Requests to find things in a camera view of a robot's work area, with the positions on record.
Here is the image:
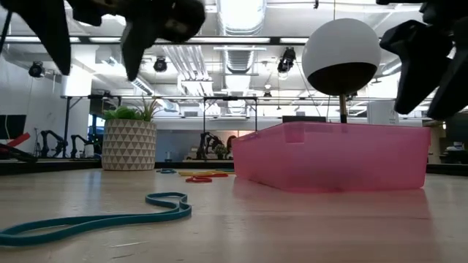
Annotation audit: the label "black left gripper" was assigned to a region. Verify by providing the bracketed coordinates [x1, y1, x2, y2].
[0, 0, 173, 83]

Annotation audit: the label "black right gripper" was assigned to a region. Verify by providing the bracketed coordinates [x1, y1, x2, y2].
[376, 0, 468, 121]

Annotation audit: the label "red rubber band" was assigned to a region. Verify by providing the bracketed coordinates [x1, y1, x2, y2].
[185, 172, 230, 184]

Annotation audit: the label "pink translucent plastic bin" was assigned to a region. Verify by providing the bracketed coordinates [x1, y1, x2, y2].
[230, 121, 431, 194]

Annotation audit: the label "black monitor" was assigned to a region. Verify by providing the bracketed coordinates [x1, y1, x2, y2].
[0, 114, 27, 140]
[282, 115, 327, 124]
[444, 119, 468, 147]

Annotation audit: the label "black hanging spotlight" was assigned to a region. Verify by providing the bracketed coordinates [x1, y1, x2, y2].
[276, 46, 297, 74]
[153, 56, 169, 73]
[28, 61, 45, 79]

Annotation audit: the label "white globe table lamp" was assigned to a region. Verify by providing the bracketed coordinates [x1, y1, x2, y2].
[301, 17, 382, 124]

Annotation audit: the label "potted plant patterned pot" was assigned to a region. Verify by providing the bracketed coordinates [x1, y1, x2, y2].
[101, 97, 162, 172]

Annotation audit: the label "red strip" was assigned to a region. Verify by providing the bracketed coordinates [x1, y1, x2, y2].
[6, 131, 33, 148]

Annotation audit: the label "black slanted bar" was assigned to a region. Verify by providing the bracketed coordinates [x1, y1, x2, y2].
[0, 142, 39, 164]

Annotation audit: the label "black beam with lights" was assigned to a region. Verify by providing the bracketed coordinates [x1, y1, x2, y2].
[0, 34, 388, 47]

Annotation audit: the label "small background plant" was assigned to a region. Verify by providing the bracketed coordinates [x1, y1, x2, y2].
[214, 143, 230, 161]

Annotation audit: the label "person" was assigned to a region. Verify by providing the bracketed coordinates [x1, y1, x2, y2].
[225, 134, 238, 156]

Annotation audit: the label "black hanging arm cable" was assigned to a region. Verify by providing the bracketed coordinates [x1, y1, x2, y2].
[0, 9, 12, 54]

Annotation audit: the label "black metal frame stand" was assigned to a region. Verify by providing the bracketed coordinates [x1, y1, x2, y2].
[60, 94, 122, 159]
[203, 96, 259, 161]

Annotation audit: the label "silver ventilation duct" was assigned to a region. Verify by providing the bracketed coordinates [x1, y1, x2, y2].
[214, 0, 268, 76]

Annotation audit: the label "black table edge rail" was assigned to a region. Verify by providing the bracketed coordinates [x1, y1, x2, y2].
[155, 160, 235, 170]

